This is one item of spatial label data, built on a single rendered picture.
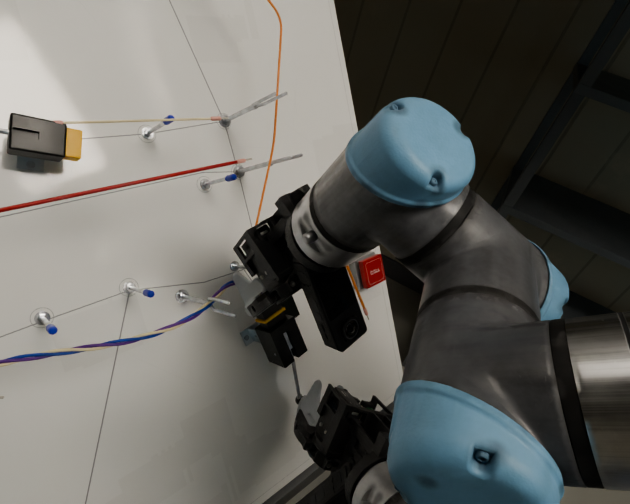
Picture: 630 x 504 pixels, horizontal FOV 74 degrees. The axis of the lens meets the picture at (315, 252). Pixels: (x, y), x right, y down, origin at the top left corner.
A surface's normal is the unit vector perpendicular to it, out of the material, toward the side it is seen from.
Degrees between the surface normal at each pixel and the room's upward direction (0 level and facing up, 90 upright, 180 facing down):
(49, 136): 52
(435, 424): 43
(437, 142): 28
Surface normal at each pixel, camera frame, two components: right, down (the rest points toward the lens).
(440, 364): -0.58, -0.76
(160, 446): 0.63, 0.02
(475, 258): -0.22, -0.84
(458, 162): 0.43, -0.36
